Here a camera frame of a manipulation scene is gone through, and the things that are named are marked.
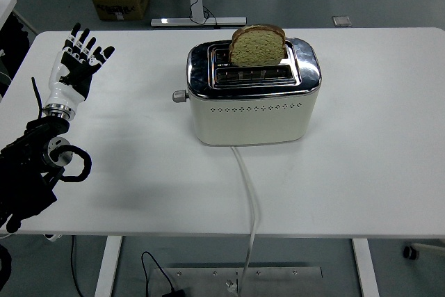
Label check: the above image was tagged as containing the white chrome toaster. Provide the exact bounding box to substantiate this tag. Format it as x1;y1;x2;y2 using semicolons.
172;37;323;147

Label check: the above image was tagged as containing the grey metal plate with screws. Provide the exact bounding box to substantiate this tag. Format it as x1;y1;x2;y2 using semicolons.
149;266;324;297

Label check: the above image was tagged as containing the black cable with adapter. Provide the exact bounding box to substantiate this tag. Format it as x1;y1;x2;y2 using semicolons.
140;251;186;297

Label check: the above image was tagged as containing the thin black hanging cable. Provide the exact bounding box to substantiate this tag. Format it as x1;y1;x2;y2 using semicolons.
70;235;85;297

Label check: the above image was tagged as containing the white table leg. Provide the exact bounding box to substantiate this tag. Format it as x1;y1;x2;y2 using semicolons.
94;236;124;297
350;238;380;297

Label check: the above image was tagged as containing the brown bread slice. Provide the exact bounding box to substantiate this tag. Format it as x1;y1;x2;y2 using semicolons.
228;24;287;67

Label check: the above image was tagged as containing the white side table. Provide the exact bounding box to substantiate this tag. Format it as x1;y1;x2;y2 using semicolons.
0;0;38;35

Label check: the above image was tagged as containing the chair caster wheel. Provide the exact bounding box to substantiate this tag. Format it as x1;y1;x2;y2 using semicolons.
402;241;445;260

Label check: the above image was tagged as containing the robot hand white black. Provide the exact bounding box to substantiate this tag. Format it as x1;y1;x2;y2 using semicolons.
45;22;116;111

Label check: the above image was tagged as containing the white toaster power cord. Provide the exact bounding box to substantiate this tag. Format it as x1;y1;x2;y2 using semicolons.
225;146;261;294

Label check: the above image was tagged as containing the brown cardboard box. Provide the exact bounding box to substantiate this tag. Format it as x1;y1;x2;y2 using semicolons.
92;0;151;22

